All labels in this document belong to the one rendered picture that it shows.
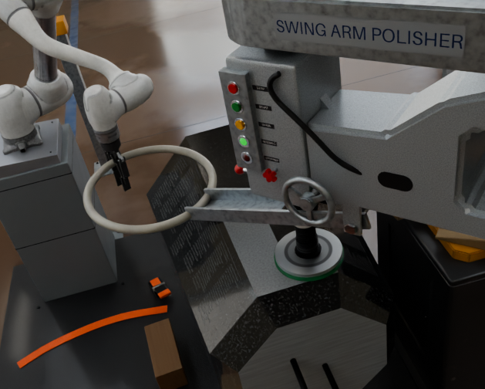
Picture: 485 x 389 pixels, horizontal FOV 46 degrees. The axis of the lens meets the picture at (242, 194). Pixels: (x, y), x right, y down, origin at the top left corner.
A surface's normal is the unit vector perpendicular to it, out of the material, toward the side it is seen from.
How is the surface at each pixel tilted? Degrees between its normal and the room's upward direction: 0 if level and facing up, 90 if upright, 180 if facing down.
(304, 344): 90
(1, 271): 0
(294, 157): 90
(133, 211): 0
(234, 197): 90
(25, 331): 0
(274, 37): 90
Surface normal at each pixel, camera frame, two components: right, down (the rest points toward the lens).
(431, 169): -0.55, 0.58
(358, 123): -0.22, -0.80
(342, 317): 0.25, 0.55
